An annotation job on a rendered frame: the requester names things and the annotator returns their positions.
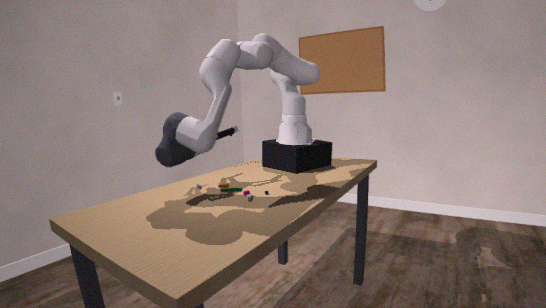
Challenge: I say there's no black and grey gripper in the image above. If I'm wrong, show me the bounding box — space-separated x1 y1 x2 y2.
216 125 238 140

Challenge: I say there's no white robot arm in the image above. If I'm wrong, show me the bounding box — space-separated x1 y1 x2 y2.
155 33 320 167

